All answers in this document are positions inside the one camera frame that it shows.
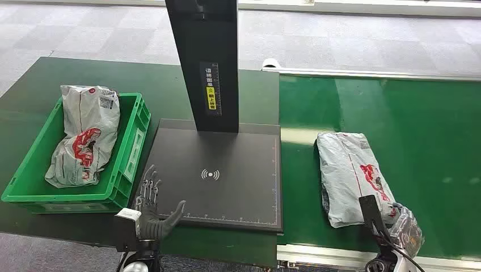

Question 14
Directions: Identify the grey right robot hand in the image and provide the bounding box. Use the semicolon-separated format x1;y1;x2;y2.
389;202;425;259

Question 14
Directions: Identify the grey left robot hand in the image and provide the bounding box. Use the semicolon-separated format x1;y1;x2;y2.
134;164;187;241

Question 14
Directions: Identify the white conveyor frame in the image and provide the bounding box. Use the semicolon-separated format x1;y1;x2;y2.
261;58;481;272

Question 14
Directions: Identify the black inbound scanning machine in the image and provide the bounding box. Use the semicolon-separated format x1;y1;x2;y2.
133;0;283;234

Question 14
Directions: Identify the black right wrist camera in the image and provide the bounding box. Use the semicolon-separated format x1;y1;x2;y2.
358;194;393;241

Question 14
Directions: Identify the white courier bag red print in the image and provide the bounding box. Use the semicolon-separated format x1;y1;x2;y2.
44;84;121;189
316;132;400;229

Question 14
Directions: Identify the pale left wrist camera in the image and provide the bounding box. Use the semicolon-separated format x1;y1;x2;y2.
113;208;143;253

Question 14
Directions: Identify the black yellow warning label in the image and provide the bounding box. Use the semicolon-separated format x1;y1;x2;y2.
199;62;222;116

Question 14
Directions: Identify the green conveyor belt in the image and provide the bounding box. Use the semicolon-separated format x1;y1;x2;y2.
278;75;481;261

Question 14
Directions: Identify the green plastic crate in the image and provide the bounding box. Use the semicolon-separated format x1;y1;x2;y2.
1;92;152;215

